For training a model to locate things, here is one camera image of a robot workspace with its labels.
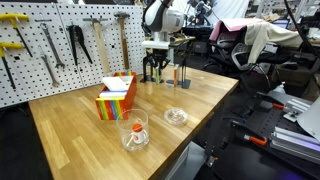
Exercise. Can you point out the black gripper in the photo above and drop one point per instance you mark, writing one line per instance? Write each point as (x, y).
(157, 56)

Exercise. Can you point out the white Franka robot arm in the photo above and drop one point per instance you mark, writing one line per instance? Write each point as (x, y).
(163, 20)

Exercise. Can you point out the white and orange book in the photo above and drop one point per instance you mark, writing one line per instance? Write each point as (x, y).
(176, 76)

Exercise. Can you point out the black metal bookend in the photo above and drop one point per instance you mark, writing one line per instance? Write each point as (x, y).
(185, 84)
(146, 80)

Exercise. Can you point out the white tissue sheet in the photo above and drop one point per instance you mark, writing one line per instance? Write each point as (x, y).
(115, 83)

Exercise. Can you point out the clear glass ashtray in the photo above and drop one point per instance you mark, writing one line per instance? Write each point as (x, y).
(176, 116)

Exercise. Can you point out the orange rainbow tissue box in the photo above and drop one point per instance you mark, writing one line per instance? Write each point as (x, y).
(113, 108)

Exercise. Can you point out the clear glass beaker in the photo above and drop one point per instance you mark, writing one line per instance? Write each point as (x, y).
(121, 120)

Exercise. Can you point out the small white bottle orange cap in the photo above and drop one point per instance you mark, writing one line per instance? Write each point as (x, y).
(138, 136)

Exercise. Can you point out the pink cloth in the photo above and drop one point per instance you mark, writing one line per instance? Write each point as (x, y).
(216, 30)

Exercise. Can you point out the black office chair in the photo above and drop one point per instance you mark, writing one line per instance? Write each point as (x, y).
(240, 53)

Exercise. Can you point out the black pliers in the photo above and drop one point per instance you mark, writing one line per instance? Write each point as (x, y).
(75, 33)

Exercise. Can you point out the white hanging cloth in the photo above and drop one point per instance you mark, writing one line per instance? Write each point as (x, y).
(233, 8)

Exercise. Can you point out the small silver wrench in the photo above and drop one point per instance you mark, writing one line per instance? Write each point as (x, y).
(49, 68)

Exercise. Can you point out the large silver wrench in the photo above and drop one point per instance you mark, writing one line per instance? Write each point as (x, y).
(52, 45)

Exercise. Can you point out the cream jacket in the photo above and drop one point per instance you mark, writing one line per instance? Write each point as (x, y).
(263, 36)

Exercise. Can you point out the black perforated cart top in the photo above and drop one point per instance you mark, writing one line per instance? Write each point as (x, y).
(240, 166)

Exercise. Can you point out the white pegboard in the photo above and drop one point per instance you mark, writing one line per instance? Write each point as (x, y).
(30, 83)

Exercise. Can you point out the short silver aluminium extrusion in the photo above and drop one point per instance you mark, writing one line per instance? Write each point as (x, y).
(298, 108)

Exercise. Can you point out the long silver aluminium extrusion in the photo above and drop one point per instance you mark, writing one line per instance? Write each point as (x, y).
(293, 143)

